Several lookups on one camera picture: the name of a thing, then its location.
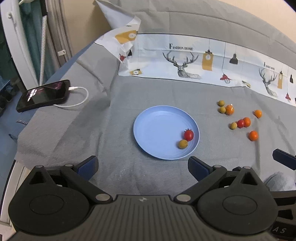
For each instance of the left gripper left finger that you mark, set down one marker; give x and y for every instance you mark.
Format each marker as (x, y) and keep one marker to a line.
(78, 176)

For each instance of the black smartphone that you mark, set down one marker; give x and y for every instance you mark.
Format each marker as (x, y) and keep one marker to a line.
(45, 95)

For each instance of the light blue plastic plate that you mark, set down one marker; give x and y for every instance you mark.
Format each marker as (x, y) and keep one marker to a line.
(159, 129)

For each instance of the orange kumquat front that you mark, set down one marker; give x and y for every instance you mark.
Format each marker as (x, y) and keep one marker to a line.
(253, 135)

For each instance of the red cherry tomato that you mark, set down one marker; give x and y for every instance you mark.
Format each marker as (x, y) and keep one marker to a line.
(240, 123)
(188, 135)

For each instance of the grey cloth mat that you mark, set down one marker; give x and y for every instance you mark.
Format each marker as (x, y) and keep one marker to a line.
(101, 115)

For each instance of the yellow-green small fruit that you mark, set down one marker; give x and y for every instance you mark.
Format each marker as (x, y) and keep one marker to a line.
(182, 144)

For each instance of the orange kumquat with stem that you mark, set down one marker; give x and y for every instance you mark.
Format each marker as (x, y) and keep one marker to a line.
(229, 109)

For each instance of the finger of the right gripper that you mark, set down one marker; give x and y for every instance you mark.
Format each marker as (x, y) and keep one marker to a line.
(285, 158)

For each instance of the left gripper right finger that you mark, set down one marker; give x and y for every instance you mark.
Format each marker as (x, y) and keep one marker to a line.
(208, 179)

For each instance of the deer print white cloth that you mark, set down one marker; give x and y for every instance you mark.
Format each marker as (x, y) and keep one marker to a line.
(200, 41)

